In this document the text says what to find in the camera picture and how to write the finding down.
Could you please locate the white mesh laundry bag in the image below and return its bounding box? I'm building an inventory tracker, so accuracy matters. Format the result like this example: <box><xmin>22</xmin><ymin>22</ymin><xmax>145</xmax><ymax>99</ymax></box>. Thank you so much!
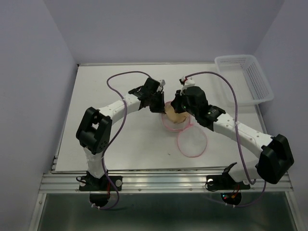
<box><xmin>161</xmin><ymin>102</ymin><xmax>207</xmax><ymax>158</ymax></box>

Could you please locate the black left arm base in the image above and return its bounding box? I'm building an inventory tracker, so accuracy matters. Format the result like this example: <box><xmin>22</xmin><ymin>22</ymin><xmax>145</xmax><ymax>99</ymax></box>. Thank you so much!
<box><xmin>76</xmin><ymin>174</ymin><xmax>116</xmax><ymax>192</ymax></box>

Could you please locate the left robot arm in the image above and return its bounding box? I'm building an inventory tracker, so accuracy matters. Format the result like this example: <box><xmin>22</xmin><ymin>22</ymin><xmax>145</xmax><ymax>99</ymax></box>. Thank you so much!
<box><xmin>76</xmin><ymin>78</ymin><xmax>165</xmax><ymax>190</ymax></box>

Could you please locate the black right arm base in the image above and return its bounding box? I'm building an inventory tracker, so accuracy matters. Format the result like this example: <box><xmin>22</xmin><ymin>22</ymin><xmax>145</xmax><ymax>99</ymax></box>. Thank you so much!
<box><xmin>205</xmin><ymin>162</ymin><xmax>251</xmax><ymax>192</ymax></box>

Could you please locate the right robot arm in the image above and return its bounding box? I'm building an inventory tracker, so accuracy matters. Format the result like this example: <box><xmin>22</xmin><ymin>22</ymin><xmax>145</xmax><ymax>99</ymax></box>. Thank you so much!
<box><xmin>171</xmin><ymin>86</ymin><xmax>294</xmax><ymax>188</ymax></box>

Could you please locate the white perforated plastic basket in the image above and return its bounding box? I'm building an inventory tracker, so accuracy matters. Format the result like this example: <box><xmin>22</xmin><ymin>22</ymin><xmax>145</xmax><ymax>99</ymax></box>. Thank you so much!
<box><xmin>215</xmin><ymin>54</ymin><xmax>274</xmax><ymax>106</ymax></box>

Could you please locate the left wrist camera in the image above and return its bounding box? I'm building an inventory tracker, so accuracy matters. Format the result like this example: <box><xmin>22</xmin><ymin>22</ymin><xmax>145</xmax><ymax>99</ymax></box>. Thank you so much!
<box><xmin>156</xmin><ymin>79</ymin><xmax>166</xmax><ymax>92</ymax></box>

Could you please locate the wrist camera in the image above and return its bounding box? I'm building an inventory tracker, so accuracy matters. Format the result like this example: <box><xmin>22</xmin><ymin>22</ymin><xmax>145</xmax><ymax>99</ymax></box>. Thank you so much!
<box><xmin>156</xmin><ymin>79</ymin><xmax>166</xmax><ymax>92</ymax></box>
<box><xmin>179</xmin><ymin>77</ymin><xmax>195</xmax><ymax>95</ymax></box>

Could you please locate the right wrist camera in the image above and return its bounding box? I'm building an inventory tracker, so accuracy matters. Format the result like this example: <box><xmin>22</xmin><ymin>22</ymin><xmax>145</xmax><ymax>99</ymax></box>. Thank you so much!
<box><xmin>179</xmin><ymin>77</ymin><xmax>195</xmax><ymax>95</ymax></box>

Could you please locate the aluminium mounting rail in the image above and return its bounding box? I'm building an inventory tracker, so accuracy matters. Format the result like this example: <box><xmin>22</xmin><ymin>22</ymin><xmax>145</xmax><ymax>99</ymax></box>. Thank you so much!
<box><xmin>38</xmin><ymin>168</ymin><xmax>295</xmax><ymax>193</ymax></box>

